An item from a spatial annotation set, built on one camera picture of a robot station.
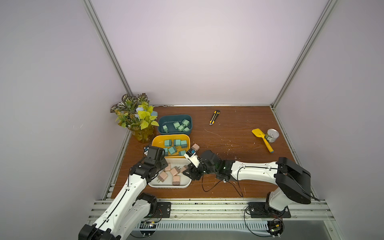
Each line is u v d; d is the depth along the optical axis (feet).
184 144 3.12
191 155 2.26
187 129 3.37
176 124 3.50
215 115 3.72
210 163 2.00
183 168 2.78
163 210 2.40
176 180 2.67
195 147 3.10
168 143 3.19
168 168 2.80
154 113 3.86
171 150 3.05
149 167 1.86
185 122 3.51
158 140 3.15
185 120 3.57
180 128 3.38
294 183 1.40
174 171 2.79
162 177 2.71
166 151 2.61
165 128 3.38
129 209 1.44
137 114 2.69
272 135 3.17
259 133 3.30
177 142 3.19
